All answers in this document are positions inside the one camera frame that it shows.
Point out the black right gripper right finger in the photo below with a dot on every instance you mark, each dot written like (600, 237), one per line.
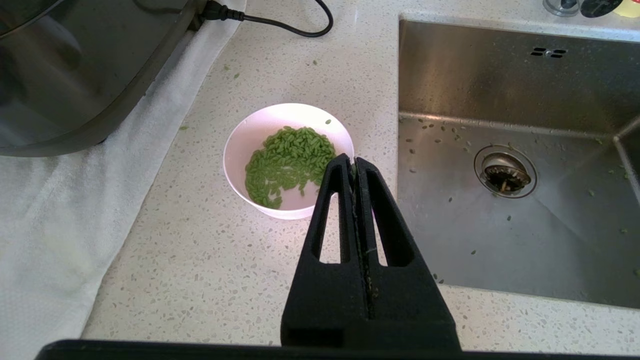
(405, 310)

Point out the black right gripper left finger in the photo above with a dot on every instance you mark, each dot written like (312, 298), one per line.
(325, 310)

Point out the pink bowl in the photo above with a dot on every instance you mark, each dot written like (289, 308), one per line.
(240, 150)

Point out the black rice cooker base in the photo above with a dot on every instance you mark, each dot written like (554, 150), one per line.
(75, 75)

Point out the chopped green onions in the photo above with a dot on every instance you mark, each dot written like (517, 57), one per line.
(285, 160)

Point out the round sink drain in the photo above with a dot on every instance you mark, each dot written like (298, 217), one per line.
(505, 172)

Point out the steel sink basin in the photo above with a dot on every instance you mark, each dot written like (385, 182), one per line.
(500, 75)

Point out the white cloth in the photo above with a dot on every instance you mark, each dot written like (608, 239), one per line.
(60, 225)

